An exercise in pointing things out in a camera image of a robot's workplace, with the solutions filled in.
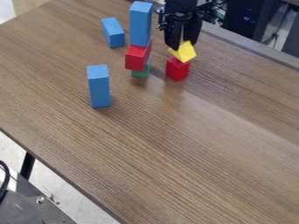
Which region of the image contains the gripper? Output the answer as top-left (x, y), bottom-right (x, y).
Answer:
top-left (156, 0), bottom-right (217, 52)

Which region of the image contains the yellow triangle block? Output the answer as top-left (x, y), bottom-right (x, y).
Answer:
top-left (167, 39), bottom-right (198, 64)

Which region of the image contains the red rectangular block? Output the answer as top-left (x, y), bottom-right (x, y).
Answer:
top-left (123, 38), bottom-right (155, 73)

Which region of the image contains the green block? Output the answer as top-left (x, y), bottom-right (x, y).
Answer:
top-left (130, 55), bottom-right (154, 79)

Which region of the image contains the blue rectangular block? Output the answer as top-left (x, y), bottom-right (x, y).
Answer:
top-left (100, 16), bottom-right (128, 49)
top-left (128, 0), bottom-right (155, 48)
top-left (85, 64), bottom-right (114, 109)

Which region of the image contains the black computer tower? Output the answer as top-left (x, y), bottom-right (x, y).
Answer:
top-left (221, 0), bottom-right (284, 43)

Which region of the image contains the red cube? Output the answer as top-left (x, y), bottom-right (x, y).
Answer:
top-left (164, 56), bottom-right (192, 82)

